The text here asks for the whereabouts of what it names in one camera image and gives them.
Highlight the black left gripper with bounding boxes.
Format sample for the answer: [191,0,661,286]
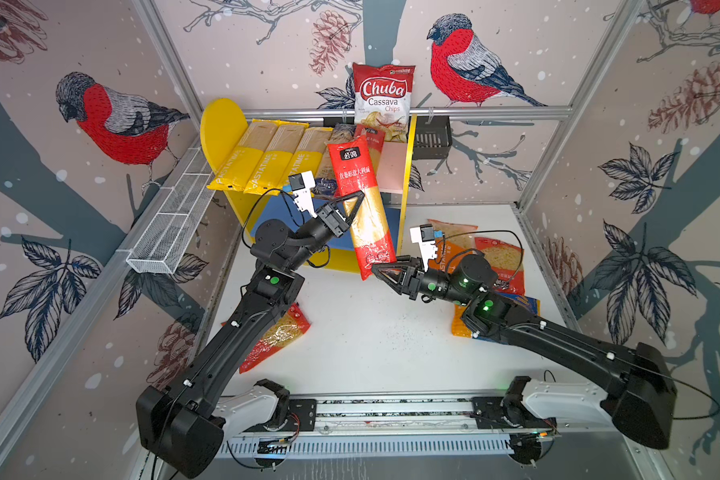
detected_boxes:
[284,191,361,274]

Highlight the yellow pink blue shelf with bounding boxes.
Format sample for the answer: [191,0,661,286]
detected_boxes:
[200,98,413,274]

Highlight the yellow Pastatime spaghetti bag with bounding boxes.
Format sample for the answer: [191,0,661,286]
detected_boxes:
[244,121,308,195]
[207,120,279,192]
[276,127,333,187]

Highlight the blue orange pasta bag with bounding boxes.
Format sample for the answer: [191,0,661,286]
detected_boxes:
[451,292,541,341]

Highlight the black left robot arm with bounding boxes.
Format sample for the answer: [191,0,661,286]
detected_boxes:
[136,192,364,479]

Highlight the orange macaroni bag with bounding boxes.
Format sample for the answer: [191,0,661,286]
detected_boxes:
[428,219,478,270]

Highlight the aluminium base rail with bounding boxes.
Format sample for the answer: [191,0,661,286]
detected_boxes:
[217,392,624,469]

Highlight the red spaghetti bag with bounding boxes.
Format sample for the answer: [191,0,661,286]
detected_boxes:
[355,124,386,173]
[328,137,396,281]

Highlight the black wall basket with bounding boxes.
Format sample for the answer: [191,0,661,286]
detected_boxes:
[322,115,454,161]

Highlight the white wire basket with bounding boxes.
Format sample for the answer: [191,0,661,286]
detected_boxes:
[126,147,214,275]

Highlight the Chuba cassava chips bag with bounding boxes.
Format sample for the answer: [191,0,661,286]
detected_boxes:
[353,63,415,142]

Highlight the blue spaghetti bag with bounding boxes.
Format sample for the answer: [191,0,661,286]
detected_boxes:
[313,124,356,198]

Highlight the red macaroni bag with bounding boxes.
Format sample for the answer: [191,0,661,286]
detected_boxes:
[238,303,311,373]

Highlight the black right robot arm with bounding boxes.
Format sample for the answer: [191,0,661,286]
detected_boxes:
[371,254,677,450]

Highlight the red short pasta bag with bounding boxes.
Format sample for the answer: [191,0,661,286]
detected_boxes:
[474,237,525,295]

